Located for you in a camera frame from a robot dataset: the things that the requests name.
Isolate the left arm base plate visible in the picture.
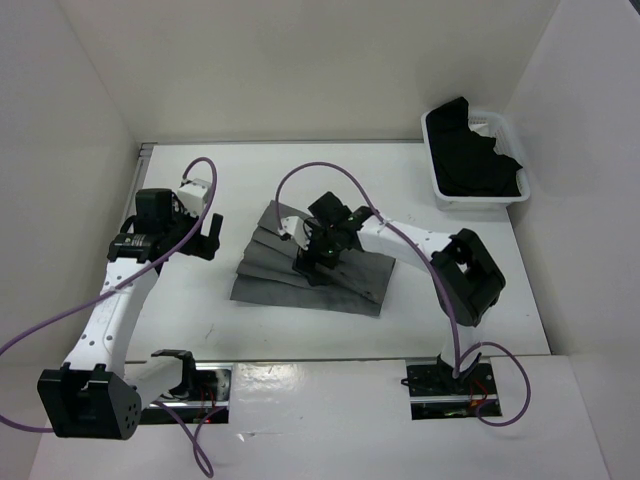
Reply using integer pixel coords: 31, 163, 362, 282
158, 362, 233, 426

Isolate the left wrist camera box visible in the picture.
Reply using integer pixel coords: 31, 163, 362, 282
176, 179, 211, 212

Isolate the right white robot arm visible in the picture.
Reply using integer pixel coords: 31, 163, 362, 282
279, 192, 506, 393

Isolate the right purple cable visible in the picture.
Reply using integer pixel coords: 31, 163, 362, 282
275, 160, 532, 426

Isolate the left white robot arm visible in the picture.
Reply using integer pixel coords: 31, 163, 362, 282
37, 180, 223, 440

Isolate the white plastic basket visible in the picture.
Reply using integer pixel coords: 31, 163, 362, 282
420, 109, 531, 211

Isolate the grey pleated skirt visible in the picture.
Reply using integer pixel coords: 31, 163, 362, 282
229, 199, 399, 317

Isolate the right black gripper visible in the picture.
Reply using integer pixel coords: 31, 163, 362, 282
292, 220, 342, 287

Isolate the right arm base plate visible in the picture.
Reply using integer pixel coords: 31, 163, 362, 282
400, 358, 502, 420

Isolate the black skirt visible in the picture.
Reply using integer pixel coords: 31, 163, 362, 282
425, 97, 522, 197

